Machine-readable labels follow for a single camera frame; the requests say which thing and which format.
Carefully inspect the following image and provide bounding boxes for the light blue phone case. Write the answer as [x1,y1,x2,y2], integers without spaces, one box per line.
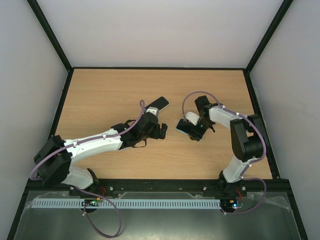
[176,119,194,134]

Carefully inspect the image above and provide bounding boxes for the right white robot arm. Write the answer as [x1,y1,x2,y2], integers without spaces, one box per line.
[183,95,267,196]

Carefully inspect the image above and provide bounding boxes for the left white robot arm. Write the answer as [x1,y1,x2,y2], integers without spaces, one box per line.
[33,112,168,190]

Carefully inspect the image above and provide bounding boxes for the black phone white edge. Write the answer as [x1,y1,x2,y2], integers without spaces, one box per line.
[145,96,170,111]

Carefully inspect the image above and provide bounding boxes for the right controller board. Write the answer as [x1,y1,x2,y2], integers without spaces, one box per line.
[225,198,244,209]

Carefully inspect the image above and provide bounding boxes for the controller board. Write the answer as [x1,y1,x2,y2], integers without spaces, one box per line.
[225,198,244,209]
[81,197,104,207]

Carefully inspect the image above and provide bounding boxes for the left controller board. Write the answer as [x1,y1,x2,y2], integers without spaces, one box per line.
[81,197,104,207]

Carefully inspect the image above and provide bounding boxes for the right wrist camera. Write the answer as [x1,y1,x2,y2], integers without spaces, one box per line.
[184,111,200,126]

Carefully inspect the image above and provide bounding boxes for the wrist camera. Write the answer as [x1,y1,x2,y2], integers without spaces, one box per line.
[145,107,160,117]
[184,111,200,126]

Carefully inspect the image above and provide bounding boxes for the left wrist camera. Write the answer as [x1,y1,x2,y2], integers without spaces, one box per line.
[145,107,160,117]

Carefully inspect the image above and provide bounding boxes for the white slotted cable duct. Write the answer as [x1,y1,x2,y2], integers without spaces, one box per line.
[29,198,221,210]

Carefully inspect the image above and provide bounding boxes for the black mounting rail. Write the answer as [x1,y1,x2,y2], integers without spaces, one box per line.
[86,178,247,198]

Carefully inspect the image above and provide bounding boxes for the black aluminium frame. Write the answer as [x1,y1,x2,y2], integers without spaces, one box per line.
[7,0,308,240]

